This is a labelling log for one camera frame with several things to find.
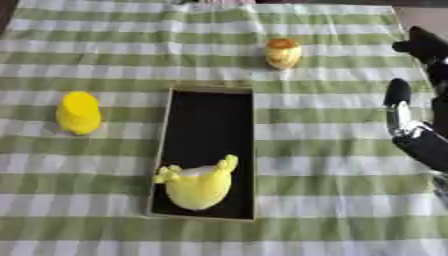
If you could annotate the yellow cone-shaped toy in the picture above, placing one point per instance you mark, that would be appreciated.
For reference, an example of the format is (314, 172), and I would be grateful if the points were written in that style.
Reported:
(78, 113)

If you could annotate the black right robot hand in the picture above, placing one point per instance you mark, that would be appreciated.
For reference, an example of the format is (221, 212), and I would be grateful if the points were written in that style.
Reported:
(423, 146)

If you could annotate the yellow soft toy chick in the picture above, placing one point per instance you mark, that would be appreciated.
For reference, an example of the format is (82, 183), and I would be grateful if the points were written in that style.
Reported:
(198, 186)

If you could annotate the tan cardboard box black inside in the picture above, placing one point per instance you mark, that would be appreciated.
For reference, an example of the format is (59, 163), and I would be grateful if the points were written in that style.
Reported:
(207, 126)

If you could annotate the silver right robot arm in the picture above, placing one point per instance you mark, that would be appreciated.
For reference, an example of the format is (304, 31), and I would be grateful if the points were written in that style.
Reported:
(441, 186)

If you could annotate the yellow egg-shaped toy brown top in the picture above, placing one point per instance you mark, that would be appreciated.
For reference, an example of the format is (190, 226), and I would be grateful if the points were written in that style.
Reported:
(283, 53)

